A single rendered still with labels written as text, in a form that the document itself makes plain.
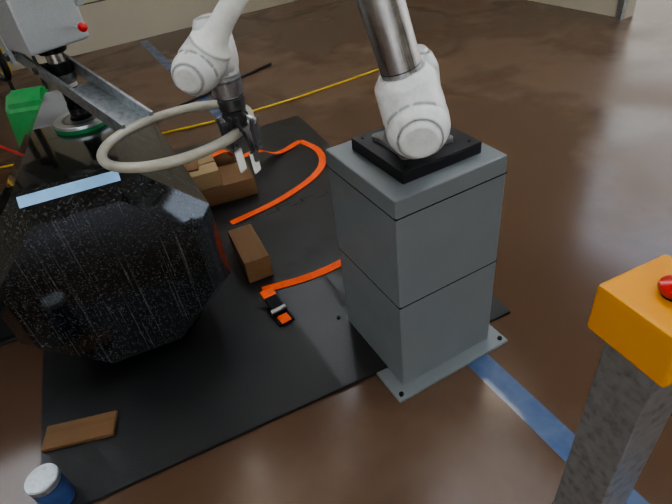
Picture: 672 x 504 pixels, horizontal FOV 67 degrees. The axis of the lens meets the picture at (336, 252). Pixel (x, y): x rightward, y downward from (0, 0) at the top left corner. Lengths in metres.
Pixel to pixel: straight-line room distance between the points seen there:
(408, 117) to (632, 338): 0.71
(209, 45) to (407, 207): 0.64
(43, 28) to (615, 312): 1.87
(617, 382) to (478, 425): 1.07
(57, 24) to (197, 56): 0.90
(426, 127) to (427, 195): 0.27
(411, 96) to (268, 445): 1.22
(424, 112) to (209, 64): 0.51
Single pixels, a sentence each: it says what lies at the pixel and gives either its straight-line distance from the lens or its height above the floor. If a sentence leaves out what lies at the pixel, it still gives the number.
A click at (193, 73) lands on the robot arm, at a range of 1.25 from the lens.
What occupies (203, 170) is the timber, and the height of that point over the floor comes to 0.23.
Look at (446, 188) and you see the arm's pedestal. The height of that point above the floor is 0.77.
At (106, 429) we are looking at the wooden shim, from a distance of 2.08.
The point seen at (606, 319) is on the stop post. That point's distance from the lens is 0.74.
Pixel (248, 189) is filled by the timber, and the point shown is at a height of 0.06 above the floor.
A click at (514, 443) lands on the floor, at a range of 1.83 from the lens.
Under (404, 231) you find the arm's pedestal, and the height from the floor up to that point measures 0.69.
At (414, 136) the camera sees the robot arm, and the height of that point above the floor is 1.01.
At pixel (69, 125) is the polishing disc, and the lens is 2.21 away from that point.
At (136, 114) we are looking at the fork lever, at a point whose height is 0.90.
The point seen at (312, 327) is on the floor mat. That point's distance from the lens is 2.12.
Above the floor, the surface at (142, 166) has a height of 0.93.
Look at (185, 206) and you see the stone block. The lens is 1.88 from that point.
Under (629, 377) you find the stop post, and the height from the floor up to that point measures 0.95.
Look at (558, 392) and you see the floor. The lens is 1.97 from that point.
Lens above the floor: 1.54
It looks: 38 degrees down
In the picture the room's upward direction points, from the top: 8 degrees counter-clockwise
